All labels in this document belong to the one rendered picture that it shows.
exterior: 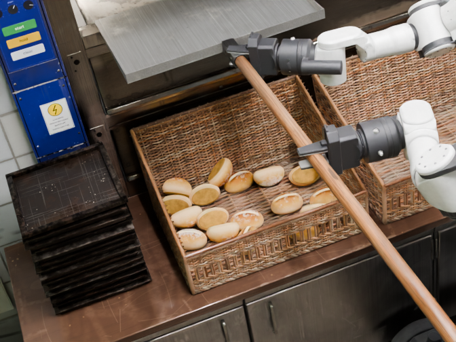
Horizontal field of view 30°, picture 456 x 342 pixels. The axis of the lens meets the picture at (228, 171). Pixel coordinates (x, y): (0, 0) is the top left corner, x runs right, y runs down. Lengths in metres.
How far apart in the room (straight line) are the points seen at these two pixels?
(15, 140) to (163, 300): 0.63
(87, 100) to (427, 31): 0.99
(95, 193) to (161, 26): 0.49
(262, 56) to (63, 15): 0.59
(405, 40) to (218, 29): 0.50
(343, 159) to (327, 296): 0.81
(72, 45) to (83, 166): 0.34
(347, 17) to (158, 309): 1.05
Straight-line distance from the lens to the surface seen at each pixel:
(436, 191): 1.60
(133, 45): 2.31
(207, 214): 2.52
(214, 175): 2.61
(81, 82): 2.48
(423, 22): 2.14
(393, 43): 2.12
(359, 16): 2.69
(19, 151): 2.57
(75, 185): 2.35
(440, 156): 1.58
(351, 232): 2.48
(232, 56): 2.13
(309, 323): 2.60
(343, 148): 1.78
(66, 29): 2.40
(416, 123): 1.76
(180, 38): 2.30
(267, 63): 2.11
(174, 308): 2.38
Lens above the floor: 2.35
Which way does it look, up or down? 40 degrees down
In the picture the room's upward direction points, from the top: 11 degrees counter-clockwise
